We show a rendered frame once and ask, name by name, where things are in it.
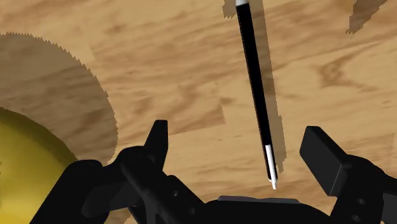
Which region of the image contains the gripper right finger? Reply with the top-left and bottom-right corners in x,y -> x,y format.
299,125 -> 397,224

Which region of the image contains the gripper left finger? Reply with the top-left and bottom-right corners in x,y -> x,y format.
29,119 -> 205,224

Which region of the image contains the black and white pen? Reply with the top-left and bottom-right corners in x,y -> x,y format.
235,0 -> 279,190

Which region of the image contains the yellow bowl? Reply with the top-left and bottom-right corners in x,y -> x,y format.
0,106 -> 78,224

